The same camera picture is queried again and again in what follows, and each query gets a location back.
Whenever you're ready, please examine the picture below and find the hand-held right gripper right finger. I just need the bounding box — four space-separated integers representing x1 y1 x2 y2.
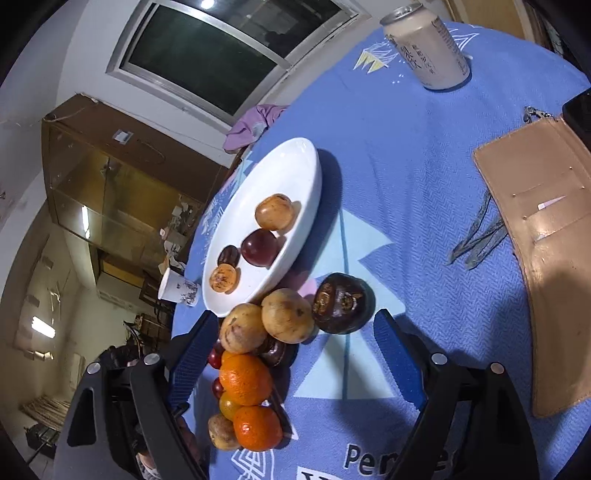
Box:
373 308 541 480

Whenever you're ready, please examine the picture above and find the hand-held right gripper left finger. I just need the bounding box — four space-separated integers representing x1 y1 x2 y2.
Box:
48 310 220 480

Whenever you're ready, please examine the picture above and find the orange tangerine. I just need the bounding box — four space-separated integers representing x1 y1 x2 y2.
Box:
219 353 273 406
233 405 283 452

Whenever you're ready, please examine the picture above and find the dark brown water chestnut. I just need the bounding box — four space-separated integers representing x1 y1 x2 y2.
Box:
256 337 296 368
312 272 376 335

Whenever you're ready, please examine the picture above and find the white oval plate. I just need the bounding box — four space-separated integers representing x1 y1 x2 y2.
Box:
202 137 322 318

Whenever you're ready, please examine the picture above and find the yellowish tangerine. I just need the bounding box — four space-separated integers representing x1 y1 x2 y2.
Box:
218 391 243 422

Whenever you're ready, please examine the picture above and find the white printed paper cup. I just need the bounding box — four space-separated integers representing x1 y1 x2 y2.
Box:
157 269 201 306

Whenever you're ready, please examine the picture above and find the small tan round fruit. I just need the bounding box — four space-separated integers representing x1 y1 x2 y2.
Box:
207 413 241 450

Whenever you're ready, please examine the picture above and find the orange speckled fruit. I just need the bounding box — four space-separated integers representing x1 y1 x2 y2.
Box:
209 263 241 295

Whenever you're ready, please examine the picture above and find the dark red plum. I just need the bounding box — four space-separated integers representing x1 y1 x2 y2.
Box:
240 228 280 268

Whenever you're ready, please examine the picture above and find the blue printed tablecloth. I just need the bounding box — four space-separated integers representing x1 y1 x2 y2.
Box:
171 21 591 480

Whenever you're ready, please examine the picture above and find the wooden glass cabinet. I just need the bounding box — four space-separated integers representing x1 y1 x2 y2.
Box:
41 95 232 278

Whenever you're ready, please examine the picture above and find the tan leather wallet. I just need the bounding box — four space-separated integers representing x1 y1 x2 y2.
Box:
472 115 591 418

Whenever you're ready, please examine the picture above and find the purple cloth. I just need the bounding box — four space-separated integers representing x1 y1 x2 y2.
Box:
223 104 289 153

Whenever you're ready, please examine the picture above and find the white framed window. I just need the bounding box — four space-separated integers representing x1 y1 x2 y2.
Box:
106 0 372 130

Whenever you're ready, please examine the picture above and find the beige drink can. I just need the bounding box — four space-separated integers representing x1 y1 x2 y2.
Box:
379 2 471 90

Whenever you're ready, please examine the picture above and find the grey lanyard strap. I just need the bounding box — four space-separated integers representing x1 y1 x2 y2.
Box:
447 189 509 271

